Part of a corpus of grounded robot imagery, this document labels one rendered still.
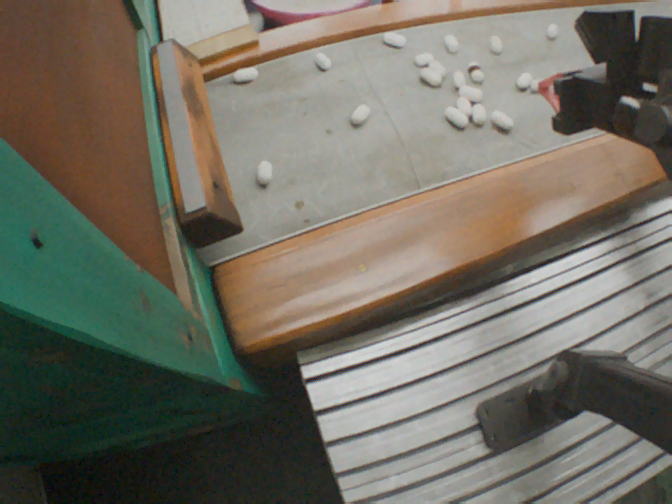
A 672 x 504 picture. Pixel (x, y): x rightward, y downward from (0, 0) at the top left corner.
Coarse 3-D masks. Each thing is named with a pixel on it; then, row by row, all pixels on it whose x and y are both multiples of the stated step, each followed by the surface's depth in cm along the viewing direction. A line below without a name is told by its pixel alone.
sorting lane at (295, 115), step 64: (384, 64) 65; (448, 64) 65; (512, 64) 65; (576, 64) 66; (256, 128) 60; (320, 128) 60; (384, 128) 60; (448, 128) 60; (512, 128) 60; (256, 192) 57; (320, 192) 57; (384, 192) 57
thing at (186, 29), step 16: (176, 0) 67; (192, 0) 67; (208, 0) 67; (224, 0) 67; (176, 16) 66; (192, 16) 65; (208, 16) 65; (224, 16) 65; (240, 16) 65; (176, 32) 64; (192, 32) 64; (208, 32) 63
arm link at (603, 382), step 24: (576, 360) 41; (600, 360) 38; (624, 360) 38; (576, 384) 40; (600, 384) 36; (624, 384) 32; (648, 384) 29; (576, 408) 39; (600, 408) 35; (624, 408) 31; (648, 408) 28; (648, 432) 27
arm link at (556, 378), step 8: (552, 368) 44; (560, 368) 42; (568, 368) 42; (544, 376) 45; (552, 376) 43; (560, 376) 42; (568, 376) 41; (544, 384) 46; (552, 384) 43; (560, 384) 42; (544, 392) 46; (552, 392) 43; (560, 392) 42; (544, 400) 45; (552, 400) 43; (544, 408) 45; (552, 408) 45; (560, 408) 45
